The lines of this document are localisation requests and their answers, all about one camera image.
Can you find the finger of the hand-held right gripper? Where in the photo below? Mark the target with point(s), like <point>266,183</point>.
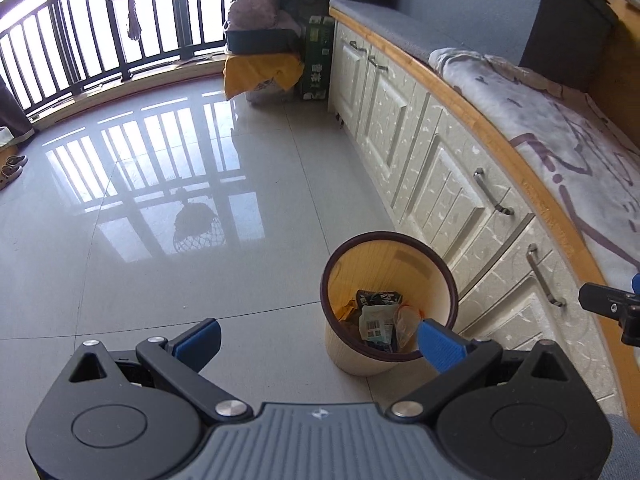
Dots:
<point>636,282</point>
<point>605,300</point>

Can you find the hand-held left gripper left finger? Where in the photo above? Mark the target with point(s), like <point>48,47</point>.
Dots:
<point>197,342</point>

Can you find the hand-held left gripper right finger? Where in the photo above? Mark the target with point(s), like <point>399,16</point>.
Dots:
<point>440,345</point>

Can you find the beige bin with brown rim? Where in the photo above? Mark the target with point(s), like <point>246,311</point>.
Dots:
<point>350,355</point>

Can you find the clear plastic bag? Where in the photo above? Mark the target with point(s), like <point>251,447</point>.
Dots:
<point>407,322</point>

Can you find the white labelled packet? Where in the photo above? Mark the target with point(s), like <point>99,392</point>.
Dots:
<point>375,322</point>

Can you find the black foil packet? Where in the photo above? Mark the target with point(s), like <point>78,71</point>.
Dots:
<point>375,297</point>

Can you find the person's grey trouser leg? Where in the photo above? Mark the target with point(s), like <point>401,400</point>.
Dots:
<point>625,450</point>

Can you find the white purple printed blanket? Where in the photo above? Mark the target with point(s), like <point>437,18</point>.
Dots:
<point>560,120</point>

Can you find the cream patterned cabinet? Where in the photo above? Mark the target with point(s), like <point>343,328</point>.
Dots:
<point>430,160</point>

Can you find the brown sandal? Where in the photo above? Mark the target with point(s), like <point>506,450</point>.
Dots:
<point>15,162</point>
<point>10,177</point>

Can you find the white printed bag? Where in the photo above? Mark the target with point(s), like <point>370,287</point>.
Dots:
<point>270,92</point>

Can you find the dark grey pillow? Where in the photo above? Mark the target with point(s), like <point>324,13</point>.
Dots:
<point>565,25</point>

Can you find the yellow cloth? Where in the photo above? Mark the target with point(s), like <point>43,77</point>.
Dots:
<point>260,70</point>

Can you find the dark curtain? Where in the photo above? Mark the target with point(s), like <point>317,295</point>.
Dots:
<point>12,110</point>

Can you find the green cardboard box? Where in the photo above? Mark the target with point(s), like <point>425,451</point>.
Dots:
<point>317,60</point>

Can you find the black balcony railing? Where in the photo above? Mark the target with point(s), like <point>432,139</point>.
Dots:
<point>100,35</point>

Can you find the pink blanket bundle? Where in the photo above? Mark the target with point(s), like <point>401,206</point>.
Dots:
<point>255,10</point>

